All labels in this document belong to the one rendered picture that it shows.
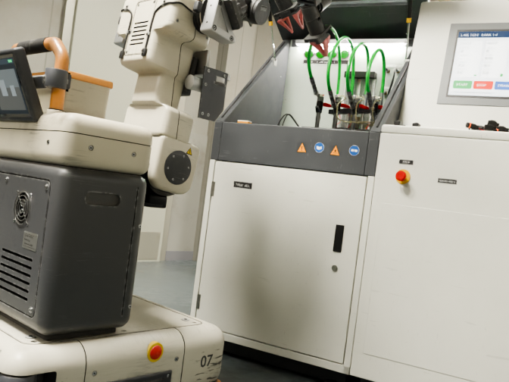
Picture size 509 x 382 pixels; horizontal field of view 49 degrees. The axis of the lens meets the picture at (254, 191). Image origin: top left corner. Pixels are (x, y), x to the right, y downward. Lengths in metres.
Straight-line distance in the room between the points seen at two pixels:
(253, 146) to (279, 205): 0.26
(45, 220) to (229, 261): 1.08
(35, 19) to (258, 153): 2.33
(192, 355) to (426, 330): 0.84
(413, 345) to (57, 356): 1.20
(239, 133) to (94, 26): 2.24
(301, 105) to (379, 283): 1.09
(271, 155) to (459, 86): 0.77
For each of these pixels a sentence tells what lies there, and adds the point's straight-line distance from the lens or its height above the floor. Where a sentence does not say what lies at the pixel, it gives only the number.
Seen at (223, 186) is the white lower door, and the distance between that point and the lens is 2.31.
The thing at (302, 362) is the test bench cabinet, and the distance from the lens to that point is 2.29.
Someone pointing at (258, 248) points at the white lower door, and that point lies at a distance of 2.23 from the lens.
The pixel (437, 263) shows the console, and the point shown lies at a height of 0.52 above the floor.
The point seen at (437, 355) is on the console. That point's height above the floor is 0.22.
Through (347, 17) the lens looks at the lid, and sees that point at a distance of 2.73.
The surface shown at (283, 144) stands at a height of 0.88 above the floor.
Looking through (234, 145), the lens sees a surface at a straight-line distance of 2.30.
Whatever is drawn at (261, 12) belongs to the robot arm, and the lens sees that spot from 1.78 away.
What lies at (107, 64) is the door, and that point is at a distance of 4.35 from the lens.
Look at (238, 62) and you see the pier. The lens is 5.10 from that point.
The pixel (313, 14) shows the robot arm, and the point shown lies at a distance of 2.09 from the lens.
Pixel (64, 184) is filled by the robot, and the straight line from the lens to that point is 1.34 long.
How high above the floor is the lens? 0.69
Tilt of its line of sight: level
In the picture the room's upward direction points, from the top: 7 degrees clockwise
